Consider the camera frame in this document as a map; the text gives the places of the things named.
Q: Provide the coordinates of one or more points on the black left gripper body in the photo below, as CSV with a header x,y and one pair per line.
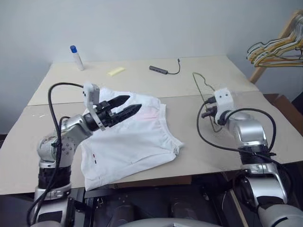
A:
x,y
106,117

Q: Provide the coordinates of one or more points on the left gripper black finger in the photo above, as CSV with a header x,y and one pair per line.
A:
x,y
129,111
119,100

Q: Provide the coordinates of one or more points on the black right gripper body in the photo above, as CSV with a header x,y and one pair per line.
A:
x,y
213,110

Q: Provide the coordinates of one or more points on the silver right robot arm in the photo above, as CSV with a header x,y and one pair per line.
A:
x,y
251,130

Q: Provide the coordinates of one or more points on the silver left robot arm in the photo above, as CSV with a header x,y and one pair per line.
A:
x,y
73,132

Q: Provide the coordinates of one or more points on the white shorts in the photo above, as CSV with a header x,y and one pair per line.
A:
x,y
132,146

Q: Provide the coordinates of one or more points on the wooden hanger rack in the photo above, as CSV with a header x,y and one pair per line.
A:
x,y
258,74

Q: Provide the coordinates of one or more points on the yellow sticky note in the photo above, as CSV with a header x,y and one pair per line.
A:
x,y
116,71

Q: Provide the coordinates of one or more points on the white bottle with blue cap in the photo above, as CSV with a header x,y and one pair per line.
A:
x,y
78,59

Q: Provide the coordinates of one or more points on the brown cardboard box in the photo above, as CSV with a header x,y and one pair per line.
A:
x,y
284,106

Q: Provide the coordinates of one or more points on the dark rounded cylinder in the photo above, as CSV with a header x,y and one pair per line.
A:
x,y
124,211
181,208

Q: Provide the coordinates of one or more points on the light wooden stick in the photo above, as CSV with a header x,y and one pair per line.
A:
x,y
237,208

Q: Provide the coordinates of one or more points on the silver robot torso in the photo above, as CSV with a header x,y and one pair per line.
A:
x,y
151,223

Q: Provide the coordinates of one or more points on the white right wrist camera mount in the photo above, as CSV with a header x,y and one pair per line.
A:
x,y
223,99

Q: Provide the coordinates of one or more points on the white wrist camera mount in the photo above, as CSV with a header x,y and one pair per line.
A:
x,y
91,93
223,99

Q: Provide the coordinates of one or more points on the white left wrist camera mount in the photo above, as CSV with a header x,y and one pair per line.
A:
x,y
91,93

